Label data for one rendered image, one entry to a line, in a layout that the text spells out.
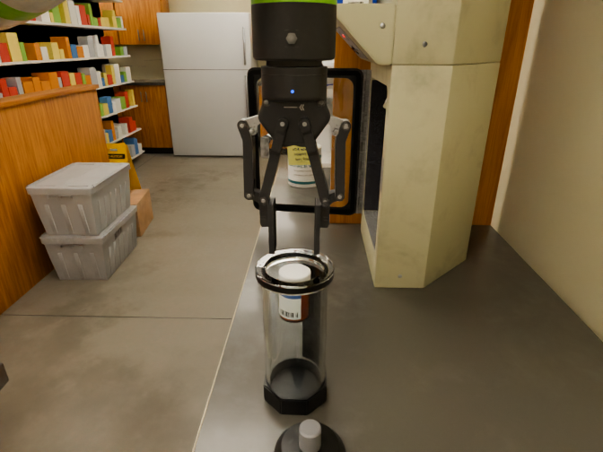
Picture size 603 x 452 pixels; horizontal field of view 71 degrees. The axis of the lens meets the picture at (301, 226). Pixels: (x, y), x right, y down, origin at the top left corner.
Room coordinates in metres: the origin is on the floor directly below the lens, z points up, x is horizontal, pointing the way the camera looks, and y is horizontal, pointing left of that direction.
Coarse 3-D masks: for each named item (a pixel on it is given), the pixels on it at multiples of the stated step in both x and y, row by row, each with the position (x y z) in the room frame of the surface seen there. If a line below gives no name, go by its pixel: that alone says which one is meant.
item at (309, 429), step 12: (312, 420) 0.39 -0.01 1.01; (288, 432) 0.40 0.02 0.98; (300, 432) 0.38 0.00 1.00; (312, 432) 0.37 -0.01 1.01; (324, 432) 0.40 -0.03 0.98; (276, 444) 0.39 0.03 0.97; (288, 444) 0.38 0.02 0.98; (300, 444) 0.38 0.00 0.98; (312, 444) 0.37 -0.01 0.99; (324, 444) 0.38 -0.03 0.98; (336, 444) 0.38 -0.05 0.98
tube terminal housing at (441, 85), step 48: (384, 0) 0.97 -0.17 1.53; (432, 0) 0.81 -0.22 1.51; (480, 0) 0.86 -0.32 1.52; (432, 48) 0.81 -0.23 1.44; (480, 48) 0.88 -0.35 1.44; (432, 96) 0.81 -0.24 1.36; (480, 96) 0.90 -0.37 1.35; (384, 144) 0.83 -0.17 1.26; (432, 144) 0.81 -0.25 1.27; (480, 144) 0.93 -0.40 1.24; (384, 192) 0.82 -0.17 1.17; (432, 192) 0.81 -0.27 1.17; (384, 240) 0.82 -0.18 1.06; (432, 240) 0.82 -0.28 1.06
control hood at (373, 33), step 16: (336, 16) 0.82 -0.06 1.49; (352, 16) 0.82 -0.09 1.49; (368, 16) 0.82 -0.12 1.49; (384, 16) 0.82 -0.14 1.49; (352, 32) 0.82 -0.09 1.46; (368, 32) 0.82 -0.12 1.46; (384, 32) 0.82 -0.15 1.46; (368, 48) 0.82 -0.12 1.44; (384, 48) 0.82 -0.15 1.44; (384, 64) 0.82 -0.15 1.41
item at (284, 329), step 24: (264, 264) 0.51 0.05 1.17; (288, 264) 0.55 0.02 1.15; (312, 264) 0.54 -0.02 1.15; (264, 288) 0.47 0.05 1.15; (288, 288) 0.45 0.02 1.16; (264, 312) 0.49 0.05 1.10; (288, 312) 0.46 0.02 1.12; (312, 312) 0.47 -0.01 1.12; (264, 336) 0.50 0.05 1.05; (288, 336) 0.46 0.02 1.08; (312, 336) 0.47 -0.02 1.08; (288, 360) 0.46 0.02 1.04; (312, 360) 0.47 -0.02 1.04; (288, 384) 0.46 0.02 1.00; (312, 384) 0.47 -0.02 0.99
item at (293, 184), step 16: (336, 80) 1.14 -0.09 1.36; (336, 96) 1.14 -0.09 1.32; (352, 96) 1.13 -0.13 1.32; (336, 112) 1.13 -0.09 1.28; (352, 112) 1.13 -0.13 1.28; (320, 144) 1.14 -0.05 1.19; (288, 160) 1.16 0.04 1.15; (304, 160) 1.15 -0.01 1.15; (320, 160) 1.14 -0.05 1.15; (288, 176) 1.16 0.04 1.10; (304, 176) 1.15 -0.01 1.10; (272, 192) 1.16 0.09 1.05; (288, 192) 1.16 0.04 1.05; (304, 192) 1.15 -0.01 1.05
